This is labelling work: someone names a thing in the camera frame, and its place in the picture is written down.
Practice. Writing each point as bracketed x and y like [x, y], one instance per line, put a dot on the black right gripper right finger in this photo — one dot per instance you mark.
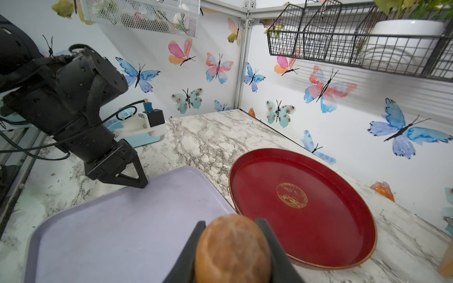
[282, 270]

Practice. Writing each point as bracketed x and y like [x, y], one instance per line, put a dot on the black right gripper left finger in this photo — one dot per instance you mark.
[183, 270]

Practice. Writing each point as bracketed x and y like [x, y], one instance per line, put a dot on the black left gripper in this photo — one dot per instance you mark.
[62, 96]

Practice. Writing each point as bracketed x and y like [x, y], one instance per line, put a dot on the lavender silicone mat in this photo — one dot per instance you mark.
[128, 236]

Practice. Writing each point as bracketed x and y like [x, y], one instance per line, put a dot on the teal plastic scoop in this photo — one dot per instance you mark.
[138, 138]

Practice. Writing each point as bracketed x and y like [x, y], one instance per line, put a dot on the red round tray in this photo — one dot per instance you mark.
[318, 217]

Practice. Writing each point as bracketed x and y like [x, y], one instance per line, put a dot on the wooden shelf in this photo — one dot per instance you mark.
[446, 265]

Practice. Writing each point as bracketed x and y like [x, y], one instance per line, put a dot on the pink artificial flower stem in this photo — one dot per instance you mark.
[145, 15]

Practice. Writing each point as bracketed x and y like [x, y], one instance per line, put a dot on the white pot with flowers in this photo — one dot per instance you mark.
[402, 35]

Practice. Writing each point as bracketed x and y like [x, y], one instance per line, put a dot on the white mesh wall basket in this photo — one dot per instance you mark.
[192, 8]

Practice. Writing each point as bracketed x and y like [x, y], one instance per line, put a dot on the black wire wall basket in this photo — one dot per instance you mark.
[332, 31]

